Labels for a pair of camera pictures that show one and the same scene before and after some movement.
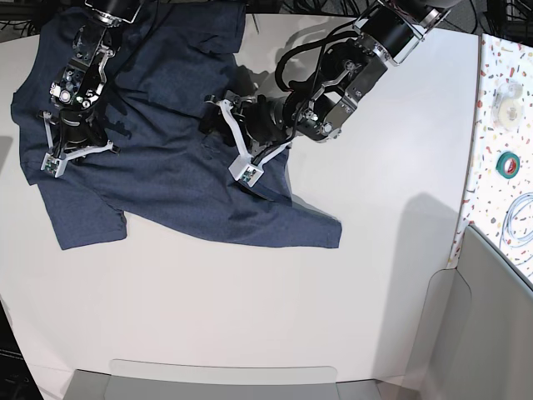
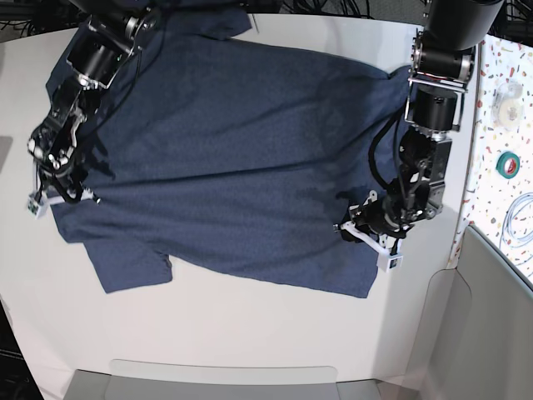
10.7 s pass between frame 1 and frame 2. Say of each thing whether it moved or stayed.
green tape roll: stayed
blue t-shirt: moved
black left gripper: moved
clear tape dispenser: stayed
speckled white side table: stayed
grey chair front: stayed
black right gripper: moved
